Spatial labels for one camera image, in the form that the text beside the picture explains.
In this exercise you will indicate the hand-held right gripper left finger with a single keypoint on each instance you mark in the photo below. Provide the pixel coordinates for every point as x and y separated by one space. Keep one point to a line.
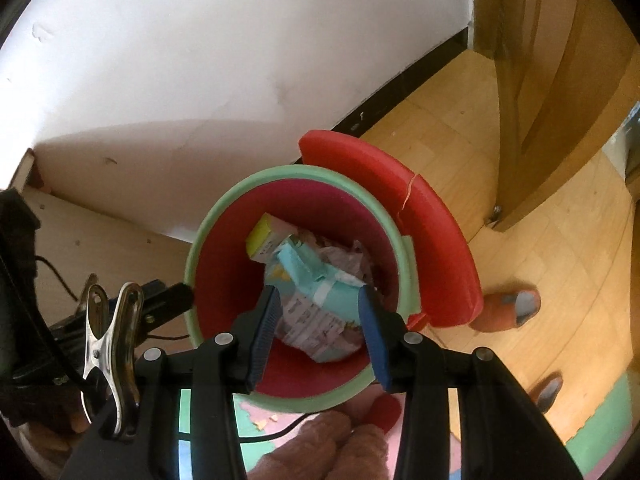
265 335

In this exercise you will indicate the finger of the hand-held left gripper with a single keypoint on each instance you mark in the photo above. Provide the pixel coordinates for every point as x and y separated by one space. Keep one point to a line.
170 300

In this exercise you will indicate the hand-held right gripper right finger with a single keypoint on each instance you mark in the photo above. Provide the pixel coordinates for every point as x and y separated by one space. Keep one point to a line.
376 345

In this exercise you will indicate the green printed tissue packet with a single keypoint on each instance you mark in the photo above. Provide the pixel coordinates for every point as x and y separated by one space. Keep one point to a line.
310 275

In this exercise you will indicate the red bin with green rim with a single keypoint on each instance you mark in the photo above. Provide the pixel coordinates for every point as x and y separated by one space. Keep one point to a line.
225 240

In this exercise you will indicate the person's red slipper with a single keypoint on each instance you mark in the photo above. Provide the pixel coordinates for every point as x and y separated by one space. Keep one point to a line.
385 412

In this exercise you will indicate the metal spring clip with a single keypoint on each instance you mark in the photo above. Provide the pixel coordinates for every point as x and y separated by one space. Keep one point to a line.
110 340
90 285

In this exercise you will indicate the yellow green carton box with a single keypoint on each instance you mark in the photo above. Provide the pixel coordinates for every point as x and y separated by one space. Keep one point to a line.
262 237

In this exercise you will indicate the pink fuzzy pants leg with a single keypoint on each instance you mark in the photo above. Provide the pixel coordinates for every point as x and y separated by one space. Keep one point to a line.
320 450

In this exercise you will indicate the orange grey slipper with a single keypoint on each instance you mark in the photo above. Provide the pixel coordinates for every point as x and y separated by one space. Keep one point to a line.
547 392
505 310

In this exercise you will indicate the coloured foam floor mat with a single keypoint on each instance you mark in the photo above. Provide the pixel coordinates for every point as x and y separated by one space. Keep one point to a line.
600 440

